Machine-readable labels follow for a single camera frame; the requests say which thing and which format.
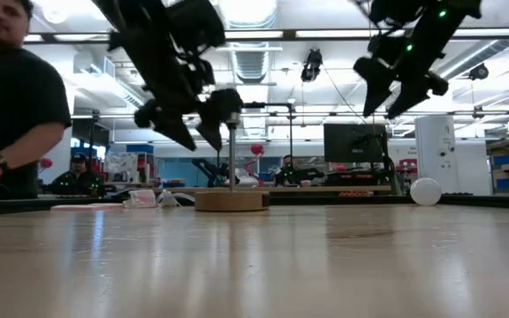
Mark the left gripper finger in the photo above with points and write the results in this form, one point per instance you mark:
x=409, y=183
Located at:
x=212, y=119
x=166, y=121

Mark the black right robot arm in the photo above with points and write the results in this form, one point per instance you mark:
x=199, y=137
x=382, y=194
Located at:
x=458, y=6

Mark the wooden base table lamp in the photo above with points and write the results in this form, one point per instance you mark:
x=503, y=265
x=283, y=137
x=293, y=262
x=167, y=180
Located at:
x=231, y=201

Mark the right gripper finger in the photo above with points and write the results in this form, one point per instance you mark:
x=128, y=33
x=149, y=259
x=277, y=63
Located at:
x=376, y=79
x=418, y=90

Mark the black ceiling camera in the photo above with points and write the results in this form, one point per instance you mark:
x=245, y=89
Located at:
x=312, y=66
x=479, y=72

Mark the small clear plastic wrapper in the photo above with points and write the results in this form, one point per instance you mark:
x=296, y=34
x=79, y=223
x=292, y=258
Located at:
x=168, y=199

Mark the black metal stand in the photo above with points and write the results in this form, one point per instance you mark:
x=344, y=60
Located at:
x=290, y=132

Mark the white lightbulb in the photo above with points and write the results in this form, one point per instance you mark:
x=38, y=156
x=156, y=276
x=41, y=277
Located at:
x=426, y=191

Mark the black keyboard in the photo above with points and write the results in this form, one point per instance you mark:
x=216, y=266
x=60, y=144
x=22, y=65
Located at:
x=458, y=193

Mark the red desk lamp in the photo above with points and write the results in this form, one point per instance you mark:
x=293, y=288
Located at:
x=46, y=163
x=256, y=149

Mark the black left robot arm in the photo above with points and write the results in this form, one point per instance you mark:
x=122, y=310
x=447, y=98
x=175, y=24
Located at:
x=122, y=17

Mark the person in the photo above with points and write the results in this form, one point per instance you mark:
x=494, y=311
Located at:
x=11, y=97
x=287, y=172
x=78, y=181

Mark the clear plastic packet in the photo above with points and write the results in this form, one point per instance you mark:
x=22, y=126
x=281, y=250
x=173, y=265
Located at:
x=141, y=199

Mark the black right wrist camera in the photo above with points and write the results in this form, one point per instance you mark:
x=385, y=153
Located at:
x=391, y=11

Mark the black aluminium table frame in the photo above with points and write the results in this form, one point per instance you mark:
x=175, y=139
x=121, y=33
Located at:
x=480, y=201

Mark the silver ceiling duct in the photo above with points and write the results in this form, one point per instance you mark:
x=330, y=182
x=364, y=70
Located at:
x=251, y=62

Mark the white standing kiosk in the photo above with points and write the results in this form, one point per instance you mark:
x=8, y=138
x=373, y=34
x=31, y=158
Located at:
x=435, y=154

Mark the black overhead beam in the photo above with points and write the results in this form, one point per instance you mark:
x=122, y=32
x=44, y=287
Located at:
x=281, y=33

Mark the black monitor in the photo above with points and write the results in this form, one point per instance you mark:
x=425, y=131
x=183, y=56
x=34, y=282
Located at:
x=354, y=143

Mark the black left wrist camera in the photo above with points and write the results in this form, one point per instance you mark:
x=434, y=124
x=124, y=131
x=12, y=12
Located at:
x=197, y=22

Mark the pale pink sticky note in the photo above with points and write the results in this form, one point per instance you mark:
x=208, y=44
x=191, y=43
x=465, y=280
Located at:
x=73, y=207

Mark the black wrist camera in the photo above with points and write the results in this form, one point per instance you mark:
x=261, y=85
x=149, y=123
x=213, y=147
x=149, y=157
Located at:
x=391, y=11
x=197, y=22

